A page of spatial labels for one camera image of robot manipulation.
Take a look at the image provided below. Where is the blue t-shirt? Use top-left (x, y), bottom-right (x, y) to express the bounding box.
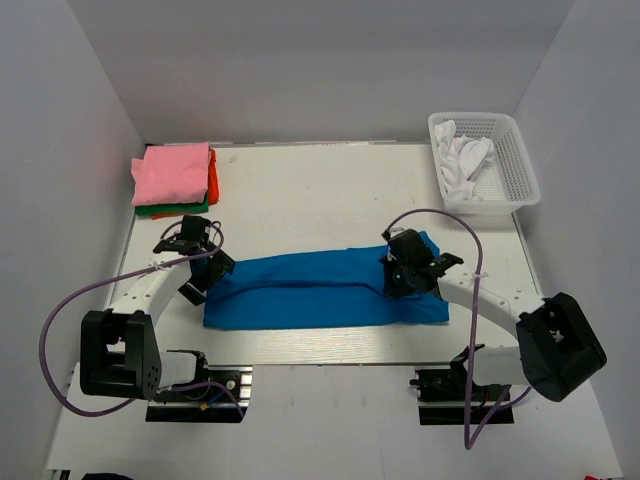
top-left (202, 246), bottom-right (449, 331)

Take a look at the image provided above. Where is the white t-shirt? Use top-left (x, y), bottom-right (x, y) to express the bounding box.
top-left (434, 120), bottom-right (496, 201)

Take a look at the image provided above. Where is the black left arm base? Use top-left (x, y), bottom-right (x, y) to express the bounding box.
top-left (145, 366), bottom-right (253, 424)

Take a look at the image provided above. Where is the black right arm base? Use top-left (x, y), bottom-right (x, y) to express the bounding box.
top-left (409, 366), bottom-right (503, 426)

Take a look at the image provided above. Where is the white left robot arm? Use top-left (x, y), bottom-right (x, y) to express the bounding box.
top-left (80, 216), bottom-right (235, 400)

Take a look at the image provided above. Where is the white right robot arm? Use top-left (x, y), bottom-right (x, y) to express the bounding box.
top-left (381, 229), bottom-right (607, 402)

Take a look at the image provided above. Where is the green folded t-shirt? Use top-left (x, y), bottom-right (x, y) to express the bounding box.
top-left (134, 198), bottom-right (209, 217)

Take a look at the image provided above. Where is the orange folded t-shirt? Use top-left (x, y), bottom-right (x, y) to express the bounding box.
top-left (151, 149), bottom-right (220, 220)

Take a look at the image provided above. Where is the pink folded t-shirt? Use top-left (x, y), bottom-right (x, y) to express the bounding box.
top-left (131, 143), bottom-right (210, 207)

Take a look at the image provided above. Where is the white plastic laundry basket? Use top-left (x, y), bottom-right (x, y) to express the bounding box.
top-left (428, 112), bottom-right (540, 215)

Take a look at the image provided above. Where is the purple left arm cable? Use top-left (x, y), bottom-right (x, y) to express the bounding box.
top-left (38, 219), bottom-right (246, 419)

